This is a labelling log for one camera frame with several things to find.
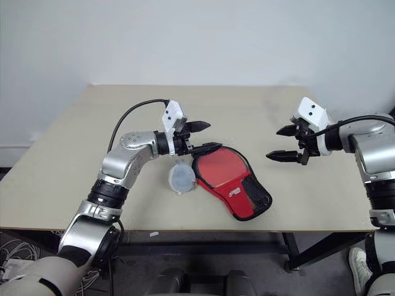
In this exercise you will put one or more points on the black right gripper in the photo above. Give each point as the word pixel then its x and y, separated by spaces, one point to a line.
pixel 304 145

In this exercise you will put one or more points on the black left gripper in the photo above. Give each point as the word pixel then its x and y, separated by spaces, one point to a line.
pixel 182 145

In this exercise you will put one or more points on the red black paddle case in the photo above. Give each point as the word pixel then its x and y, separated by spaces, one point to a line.
pixel 240 203

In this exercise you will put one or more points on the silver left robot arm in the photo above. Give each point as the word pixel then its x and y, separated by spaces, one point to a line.
pixel 123 160

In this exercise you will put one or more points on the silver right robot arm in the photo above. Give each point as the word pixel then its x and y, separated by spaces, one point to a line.
pixel 370 154

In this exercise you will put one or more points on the red table tennis paddle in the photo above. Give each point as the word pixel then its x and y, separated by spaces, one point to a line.
pixel 216 166

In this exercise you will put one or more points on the small white sticker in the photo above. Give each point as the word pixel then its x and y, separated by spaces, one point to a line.
pixel 153 234

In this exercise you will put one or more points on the white sneaker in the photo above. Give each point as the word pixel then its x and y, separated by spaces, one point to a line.
pixel 359 268

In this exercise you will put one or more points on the dark rounded shape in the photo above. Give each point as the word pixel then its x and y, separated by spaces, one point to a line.
pixel 241 283
pixel 172 283

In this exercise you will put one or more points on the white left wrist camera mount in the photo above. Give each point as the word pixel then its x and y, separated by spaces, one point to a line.
pixel 171 114

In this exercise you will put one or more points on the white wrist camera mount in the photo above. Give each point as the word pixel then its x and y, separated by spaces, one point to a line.
pixel 171 114
pixel 311 112

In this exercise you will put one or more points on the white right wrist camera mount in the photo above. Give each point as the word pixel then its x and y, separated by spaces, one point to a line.
pixel 311 112

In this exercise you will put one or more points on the black metal table frame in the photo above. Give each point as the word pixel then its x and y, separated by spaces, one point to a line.
pixel 293 246

